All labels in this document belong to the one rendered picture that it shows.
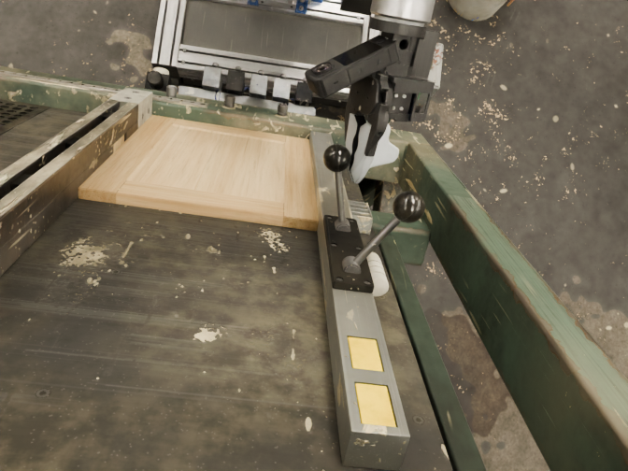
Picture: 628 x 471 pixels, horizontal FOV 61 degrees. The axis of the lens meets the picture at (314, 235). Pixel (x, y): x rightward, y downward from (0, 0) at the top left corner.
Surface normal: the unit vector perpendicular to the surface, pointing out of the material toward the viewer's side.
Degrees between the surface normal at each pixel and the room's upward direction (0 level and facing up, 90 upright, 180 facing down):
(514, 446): 0
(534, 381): 90
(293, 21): 0
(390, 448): 32
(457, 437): 58
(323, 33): 0
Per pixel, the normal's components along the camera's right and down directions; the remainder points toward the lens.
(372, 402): 0.17, -0.89
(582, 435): -0.98, -0.14
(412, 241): 0.04, 0.43
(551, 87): 0.12, -0.11
